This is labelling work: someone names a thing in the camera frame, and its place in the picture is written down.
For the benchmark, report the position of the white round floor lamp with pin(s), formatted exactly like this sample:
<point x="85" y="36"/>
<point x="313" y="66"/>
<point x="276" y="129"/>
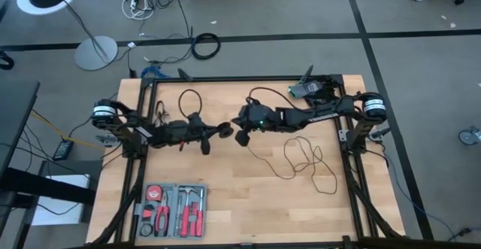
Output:
<point x="94" y="53"/>

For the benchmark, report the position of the black floor object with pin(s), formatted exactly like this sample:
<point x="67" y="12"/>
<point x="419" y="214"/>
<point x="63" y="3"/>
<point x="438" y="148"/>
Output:
<point x="5" y="62"/>

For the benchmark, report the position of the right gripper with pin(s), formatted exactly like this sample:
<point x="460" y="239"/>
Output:
<point x="263" y="119"/>

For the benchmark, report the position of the black power adapter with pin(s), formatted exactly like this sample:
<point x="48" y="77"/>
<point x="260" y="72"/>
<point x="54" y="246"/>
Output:
<point x="63" y="149"/>

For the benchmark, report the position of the black floor beam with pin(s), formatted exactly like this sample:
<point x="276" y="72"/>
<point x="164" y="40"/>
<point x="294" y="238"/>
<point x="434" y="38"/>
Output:
<point x="45" y="187"/>

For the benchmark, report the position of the red tape measure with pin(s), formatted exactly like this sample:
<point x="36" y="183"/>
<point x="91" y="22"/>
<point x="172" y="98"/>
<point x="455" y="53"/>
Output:
<point x="154" y="193"/>

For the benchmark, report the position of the red bit holder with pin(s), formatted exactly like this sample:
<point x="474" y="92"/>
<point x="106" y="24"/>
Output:
<point x="192" y="211"/>

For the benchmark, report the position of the black tape roll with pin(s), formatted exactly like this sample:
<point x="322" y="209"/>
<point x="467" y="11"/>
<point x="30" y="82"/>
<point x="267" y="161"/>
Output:
<point x="141" y="230"/>

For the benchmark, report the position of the grey plastic tray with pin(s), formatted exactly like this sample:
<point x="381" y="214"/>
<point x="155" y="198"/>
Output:
<point x="173" y="200"/>

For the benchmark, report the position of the grey green work glove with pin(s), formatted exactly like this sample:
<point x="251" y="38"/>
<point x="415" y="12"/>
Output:
<point x="306" y="89"/>

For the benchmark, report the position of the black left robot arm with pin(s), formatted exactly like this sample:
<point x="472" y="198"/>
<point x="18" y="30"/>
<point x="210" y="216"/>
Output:
<point x="150" y="132"/>

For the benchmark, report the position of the red utility knife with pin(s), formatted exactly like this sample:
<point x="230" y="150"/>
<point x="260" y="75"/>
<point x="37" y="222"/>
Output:
<point x="147" y="213"/>

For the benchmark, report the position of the black desk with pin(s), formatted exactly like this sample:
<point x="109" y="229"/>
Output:
<point x="15" y="121"/>

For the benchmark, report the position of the white power strip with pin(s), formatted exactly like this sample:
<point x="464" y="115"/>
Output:
<point x="134" y="1"/>

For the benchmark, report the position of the black clamp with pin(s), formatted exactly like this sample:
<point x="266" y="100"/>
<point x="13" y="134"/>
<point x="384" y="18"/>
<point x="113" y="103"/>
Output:
<point x="185" y="75"/>
<point x="306" y="75"/>

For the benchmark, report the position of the grey caster wheel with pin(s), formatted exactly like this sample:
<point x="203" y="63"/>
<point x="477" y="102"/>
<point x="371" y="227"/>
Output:
<point x="469" y="136"/>

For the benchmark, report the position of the white box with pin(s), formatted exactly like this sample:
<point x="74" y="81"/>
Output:
<point x="56" y="215"/>

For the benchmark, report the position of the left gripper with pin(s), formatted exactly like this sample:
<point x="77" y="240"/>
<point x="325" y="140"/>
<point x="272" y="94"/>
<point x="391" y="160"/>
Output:
<point x="197" y="128"/>

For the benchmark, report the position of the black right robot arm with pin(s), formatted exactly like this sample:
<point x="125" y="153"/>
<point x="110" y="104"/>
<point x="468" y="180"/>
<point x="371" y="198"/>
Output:
<point x="319" y="115"/>

